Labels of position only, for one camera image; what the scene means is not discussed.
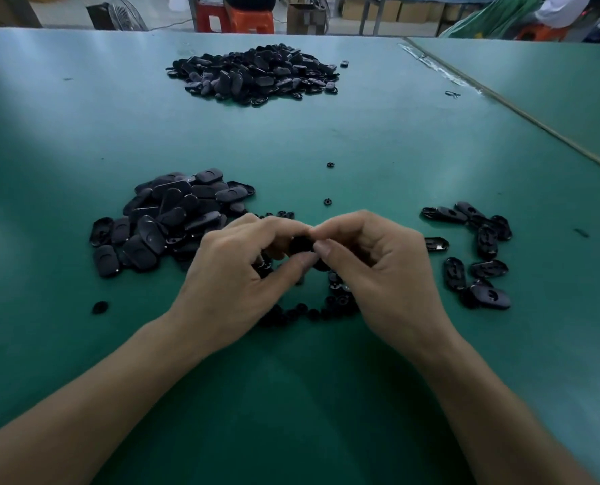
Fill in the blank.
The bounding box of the person's left hand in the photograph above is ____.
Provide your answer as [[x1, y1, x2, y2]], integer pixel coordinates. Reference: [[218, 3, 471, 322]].
[[169, 213, 322, 354]]

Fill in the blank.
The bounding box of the person's right hand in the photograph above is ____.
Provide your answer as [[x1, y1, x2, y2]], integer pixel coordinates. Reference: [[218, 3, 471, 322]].
[[312, 209, 458, 362]]

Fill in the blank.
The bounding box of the pile of small black buttons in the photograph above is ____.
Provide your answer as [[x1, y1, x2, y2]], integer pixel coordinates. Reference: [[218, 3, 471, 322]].
[[254, 209, 362, 327]]

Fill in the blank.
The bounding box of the pile of black oval shells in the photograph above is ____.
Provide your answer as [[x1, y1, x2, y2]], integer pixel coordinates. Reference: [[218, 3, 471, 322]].
[[420, 201, 514, 310]]

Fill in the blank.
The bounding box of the person's left forearm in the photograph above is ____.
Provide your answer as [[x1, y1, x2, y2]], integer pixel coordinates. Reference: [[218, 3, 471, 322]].
[[0, 318, 225, 485]]

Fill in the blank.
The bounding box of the person's right forearm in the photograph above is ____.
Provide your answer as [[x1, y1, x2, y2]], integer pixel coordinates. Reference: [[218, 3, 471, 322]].
[[411, 333, 595, 485]]

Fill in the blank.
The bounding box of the red plastic stool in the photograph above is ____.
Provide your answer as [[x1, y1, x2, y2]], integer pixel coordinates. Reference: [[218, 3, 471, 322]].
[[514, 23, 569, 43], [195, 0, 229, 33], [226, 5, 276, 34]]

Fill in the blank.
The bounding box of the green striped bag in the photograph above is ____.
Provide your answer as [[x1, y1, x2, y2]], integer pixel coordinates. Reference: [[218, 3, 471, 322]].
[[440, 0, 544, 39]]

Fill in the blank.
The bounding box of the small open cardboard box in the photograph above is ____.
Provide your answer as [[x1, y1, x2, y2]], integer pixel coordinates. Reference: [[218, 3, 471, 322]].
[[287, 0, 330, 36]]

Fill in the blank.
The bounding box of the grey floor fan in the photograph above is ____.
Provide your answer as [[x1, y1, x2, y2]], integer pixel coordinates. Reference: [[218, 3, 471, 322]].
[[86, 0, 148, 31]]

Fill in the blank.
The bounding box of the large brown cardboard box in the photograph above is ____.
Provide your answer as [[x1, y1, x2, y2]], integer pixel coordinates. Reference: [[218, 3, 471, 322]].
[[0, 0, 43, 28]]

